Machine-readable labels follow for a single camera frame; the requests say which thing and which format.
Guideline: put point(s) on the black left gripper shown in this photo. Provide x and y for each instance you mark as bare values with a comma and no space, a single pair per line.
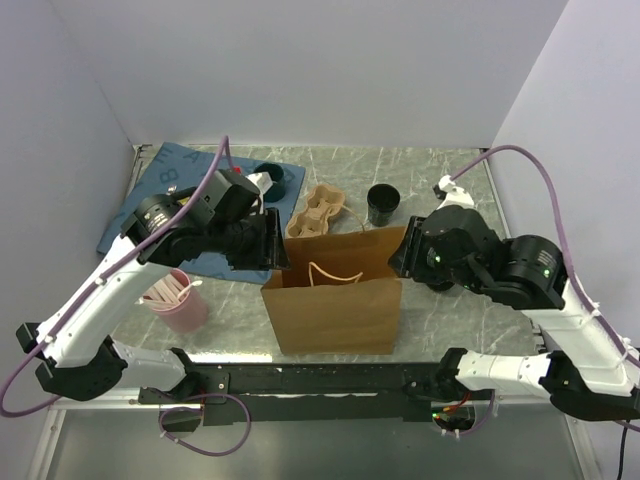
270,251

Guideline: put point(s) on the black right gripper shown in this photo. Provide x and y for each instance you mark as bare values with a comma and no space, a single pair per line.
406,258

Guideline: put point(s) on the black cup stack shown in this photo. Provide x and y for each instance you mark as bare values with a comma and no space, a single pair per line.
382,200

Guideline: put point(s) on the brown paper bag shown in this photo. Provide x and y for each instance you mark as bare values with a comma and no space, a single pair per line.
339,296

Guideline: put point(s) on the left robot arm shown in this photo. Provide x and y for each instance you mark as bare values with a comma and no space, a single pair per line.
225,215

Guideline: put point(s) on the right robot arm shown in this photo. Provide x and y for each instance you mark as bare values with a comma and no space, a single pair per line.
587,377

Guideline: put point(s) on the black lid stack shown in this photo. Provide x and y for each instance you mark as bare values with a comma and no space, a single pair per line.
441,287

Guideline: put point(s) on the dark green mug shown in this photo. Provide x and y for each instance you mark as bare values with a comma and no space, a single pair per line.
278,188

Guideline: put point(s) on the pink straw cup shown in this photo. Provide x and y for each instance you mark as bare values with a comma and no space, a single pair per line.
190,315

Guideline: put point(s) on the blue alphabet placemat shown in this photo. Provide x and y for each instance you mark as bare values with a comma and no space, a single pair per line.
182,167

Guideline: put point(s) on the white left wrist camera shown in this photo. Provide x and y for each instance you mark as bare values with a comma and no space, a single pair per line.
253,186

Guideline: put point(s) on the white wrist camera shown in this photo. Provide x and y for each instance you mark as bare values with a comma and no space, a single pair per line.
253,186
449,194

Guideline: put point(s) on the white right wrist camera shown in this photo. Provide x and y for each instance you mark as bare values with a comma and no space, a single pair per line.
449,194

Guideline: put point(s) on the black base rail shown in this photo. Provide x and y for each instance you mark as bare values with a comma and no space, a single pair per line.
313,391

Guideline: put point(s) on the aluminium frame rail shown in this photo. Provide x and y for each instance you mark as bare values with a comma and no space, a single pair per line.
115,400

